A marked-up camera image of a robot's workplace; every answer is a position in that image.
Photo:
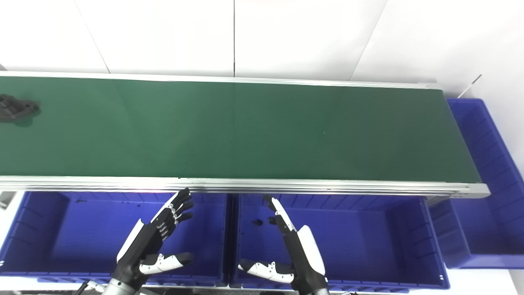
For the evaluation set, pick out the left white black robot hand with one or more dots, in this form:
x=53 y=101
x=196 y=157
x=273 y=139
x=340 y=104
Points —
x=143 y=241

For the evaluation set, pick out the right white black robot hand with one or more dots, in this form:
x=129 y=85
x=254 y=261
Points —
x=305 y=254

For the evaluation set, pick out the black flange part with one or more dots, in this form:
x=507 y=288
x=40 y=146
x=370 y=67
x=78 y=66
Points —
x=16 y=108

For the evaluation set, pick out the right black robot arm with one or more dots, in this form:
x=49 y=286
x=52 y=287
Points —
x=315 y=292

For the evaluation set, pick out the large blue plastic bin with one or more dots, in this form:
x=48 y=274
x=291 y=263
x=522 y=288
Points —
x=491 y=196
x=360 y=241
x=82 y=237

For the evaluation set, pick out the green conveyor belt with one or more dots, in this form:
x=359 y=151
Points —
x=286 y=186
x=245 y=131

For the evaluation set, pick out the thin grey rod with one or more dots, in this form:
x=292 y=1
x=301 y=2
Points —
x=470 y=86

